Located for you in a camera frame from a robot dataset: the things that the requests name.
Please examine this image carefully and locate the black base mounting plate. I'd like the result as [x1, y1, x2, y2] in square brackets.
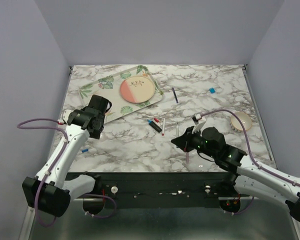
[69, 171, 256, 209]

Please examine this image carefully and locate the white pen red tip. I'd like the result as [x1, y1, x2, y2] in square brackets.
[161, 118, 166, 136]

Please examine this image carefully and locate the leaf patterned tray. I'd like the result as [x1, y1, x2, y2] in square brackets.
[78, 65, 164, 123]

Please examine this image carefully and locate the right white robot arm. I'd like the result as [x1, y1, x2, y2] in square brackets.
[171, 127, 300, 222]

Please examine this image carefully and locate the dark blue pen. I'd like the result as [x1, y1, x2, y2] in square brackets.
[171, 87, 179, 104]

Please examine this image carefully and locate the blue pen cap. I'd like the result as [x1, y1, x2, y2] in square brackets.
[209, 87, 216, 94]

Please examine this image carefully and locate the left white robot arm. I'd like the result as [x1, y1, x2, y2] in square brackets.
[22, 94, 112, 218]

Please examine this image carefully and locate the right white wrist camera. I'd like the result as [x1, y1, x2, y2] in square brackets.
[191, 113, 207, 134]

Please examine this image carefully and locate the black marker blue tip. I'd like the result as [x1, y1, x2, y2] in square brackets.
[147, 119, 162, 133]

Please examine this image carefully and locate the pink cream plate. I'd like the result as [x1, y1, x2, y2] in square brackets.
[119, 75, 156, 104]

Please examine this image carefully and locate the white pen blue tip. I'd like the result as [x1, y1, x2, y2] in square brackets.
[175, 122, 180, 137]

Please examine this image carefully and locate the small patterned bowl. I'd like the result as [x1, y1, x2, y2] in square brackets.
[230, 111, 253, 132]

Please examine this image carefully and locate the pink pen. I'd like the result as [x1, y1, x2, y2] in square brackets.
[185, 152, 190, 164]

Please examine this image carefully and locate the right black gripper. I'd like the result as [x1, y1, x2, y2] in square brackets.
[172, 125, 217, 159]

